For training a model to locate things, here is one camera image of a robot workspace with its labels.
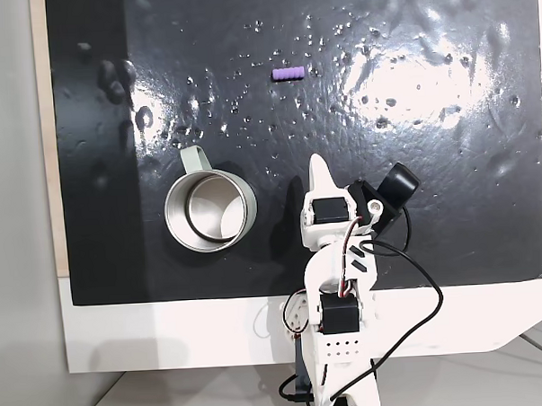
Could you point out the purple ribbed pen grip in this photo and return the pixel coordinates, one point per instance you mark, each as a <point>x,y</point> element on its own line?
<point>287,74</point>

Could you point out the black glossy table mat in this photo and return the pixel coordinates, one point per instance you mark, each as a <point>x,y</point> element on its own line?
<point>256,266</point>

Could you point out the black table clamp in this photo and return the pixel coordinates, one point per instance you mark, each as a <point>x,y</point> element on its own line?
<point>302,372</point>

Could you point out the light wooden board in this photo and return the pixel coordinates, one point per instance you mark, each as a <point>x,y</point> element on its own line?
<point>45,132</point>

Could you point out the black oval camera box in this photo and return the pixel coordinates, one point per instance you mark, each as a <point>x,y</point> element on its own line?
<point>398,181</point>

